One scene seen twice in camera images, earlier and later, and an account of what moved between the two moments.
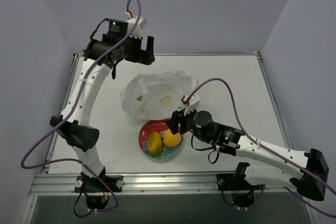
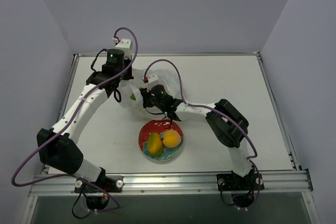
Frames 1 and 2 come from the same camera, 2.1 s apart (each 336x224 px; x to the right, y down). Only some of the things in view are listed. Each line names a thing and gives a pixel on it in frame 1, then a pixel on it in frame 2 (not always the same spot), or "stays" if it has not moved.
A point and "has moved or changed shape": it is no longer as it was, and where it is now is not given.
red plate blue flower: x=160 y=126 stays
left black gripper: x=142 y=51 to x=126 y=76
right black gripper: x=180 y=120 to x=145 y=99
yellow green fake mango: x=154 y=144 stays
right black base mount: x=242 y=192 stays
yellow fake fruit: x=170 y=140 stays
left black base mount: x=97 y=188 stays
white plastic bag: x=155 y=96 has moved or changed shape
